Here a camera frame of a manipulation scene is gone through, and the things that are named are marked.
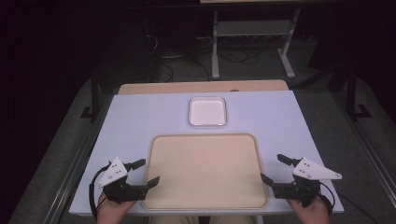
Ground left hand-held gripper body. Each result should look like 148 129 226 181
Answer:
95 156 149 205

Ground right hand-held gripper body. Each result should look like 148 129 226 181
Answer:
272 157 343 208

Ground white metal stand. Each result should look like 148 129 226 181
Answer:
210 8 302 80

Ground white square dish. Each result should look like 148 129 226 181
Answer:
187 95 228 127

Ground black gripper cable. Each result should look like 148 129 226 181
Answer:
88 161 112 219
318 181 337 217

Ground black metal stand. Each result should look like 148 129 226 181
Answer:
79 68 102 123
345 63 374 122

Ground person's left hand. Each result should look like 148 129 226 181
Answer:
95 191 138 224

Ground thin black floor cable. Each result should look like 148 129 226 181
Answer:
336 191 375 224

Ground beige plastic tray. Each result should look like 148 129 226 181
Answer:
140 133 270 211

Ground aluminium floor rail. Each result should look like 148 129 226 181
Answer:
41 92 114 224
330 91 396 200

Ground black floor cable bundle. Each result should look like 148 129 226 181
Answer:
141 18 260 84

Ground person's right hand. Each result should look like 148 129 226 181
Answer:
286 194 332 224

